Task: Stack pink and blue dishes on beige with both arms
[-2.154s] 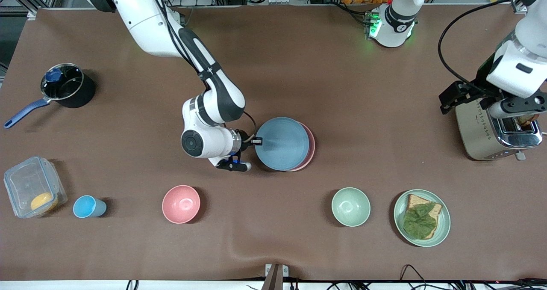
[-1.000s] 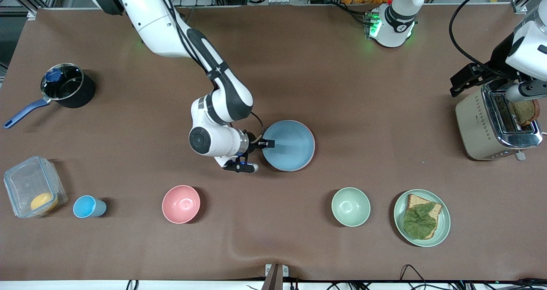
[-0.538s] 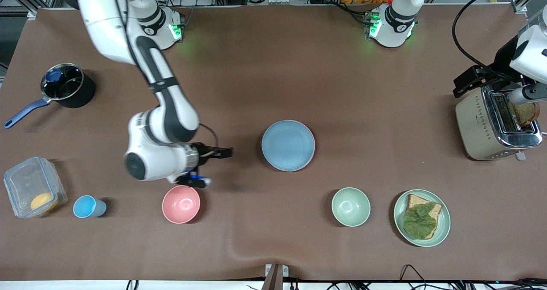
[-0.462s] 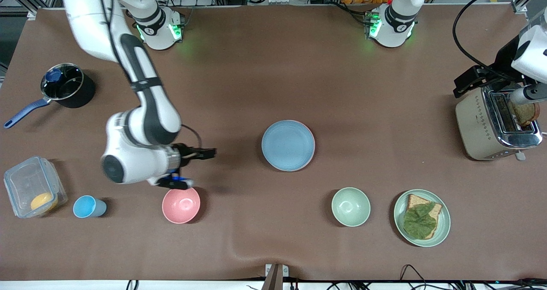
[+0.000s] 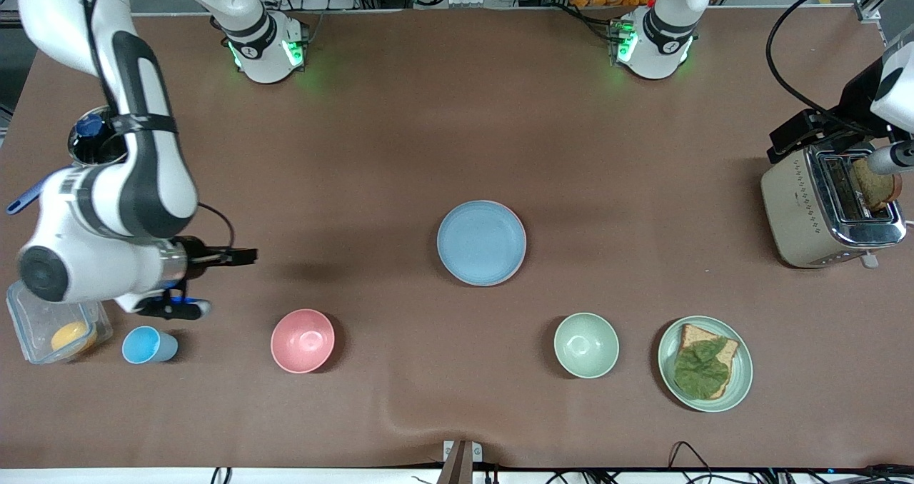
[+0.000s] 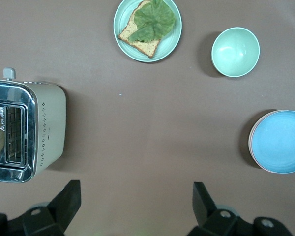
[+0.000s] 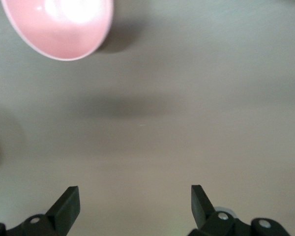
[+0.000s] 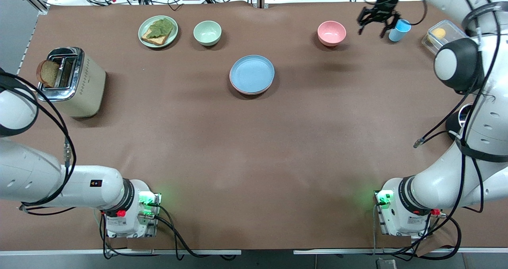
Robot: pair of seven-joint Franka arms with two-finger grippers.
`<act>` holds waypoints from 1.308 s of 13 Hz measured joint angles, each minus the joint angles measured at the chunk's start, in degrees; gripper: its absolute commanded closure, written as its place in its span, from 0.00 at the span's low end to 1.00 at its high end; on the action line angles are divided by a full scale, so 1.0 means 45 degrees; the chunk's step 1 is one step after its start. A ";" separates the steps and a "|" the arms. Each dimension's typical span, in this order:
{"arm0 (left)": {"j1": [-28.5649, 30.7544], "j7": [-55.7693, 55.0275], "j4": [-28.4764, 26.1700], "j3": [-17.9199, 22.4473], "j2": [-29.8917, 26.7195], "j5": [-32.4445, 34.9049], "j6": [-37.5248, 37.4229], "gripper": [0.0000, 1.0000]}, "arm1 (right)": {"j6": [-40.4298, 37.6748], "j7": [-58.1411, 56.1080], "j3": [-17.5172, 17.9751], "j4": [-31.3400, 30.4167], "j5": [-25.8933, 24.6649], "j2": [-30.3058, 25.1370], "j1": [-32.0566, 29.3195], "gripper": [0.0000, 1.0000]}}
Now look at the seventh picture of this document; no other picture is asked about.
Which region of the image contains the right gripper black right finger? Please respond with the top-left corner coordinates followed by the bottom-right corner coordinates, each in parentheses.
top-left (188, 184), bottom-right (291, 236)

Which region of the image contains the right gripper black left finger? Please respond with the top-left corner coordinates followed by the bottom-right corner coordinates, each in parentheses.
top-left (0, 186), bottom-right (81, 236)

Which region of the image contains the brown table cloth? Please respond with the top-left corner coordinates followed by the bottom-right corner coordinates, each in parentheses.
top-left (0, 0), bottom-right (295, 236)

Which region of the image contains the pink bowl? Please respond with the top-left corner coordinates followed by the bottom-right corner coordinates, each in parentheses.
top-left (0, 0), bottom-right (114, 61)

